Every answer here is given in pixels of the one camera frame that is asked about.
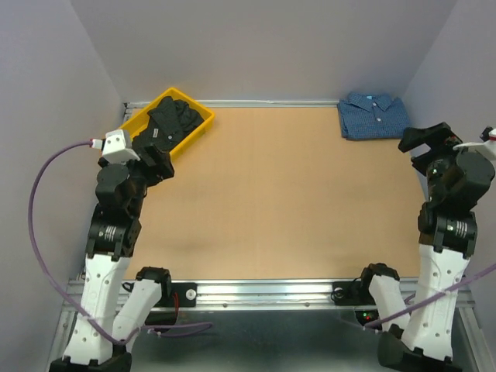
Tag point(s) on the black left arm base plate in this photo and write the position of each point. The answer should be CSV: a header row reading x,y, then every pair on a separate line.
x,y
183,294

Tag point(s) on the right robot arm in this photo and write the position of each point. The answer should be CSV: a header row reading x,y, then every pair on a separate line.
x,y
418,337

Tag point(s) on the aluminium front rail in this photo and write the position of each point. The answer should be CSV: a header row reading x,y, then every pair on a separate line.
x,y
273,295

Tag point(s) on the black striped shirt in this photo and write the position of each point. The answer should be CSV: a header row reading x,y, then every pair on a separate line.
x,y
169,123

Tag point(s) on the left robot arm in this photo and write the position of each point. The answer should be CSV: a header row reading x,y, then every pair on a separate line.
x,y
103,336

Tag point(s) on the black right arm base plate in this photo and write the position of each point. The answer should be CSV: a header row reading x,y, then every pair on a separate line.
x,y
350,293

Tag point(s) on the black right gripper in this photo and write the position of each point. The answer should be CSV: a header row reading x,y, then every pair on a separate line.
x,y
437,136

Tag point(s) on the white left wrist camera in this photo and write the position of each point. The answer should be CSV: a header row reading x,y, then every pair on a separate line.
x,y
116,147

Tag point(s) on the yellow plastic bin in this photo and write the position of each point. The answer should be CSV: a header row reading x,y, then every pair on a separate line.
x,y
139,120

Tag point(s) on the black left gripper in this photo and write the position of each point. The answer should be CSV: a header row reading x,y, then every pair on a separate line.
x,y
158,171

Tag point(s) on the aluminium back rail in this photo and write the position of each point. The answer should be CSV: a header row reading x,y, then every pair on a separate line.
x,y
267,103

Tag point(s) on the blue plaid long sleeve shirt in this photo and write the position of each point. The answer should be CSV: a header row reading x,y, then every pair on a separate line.
x,y
372,117

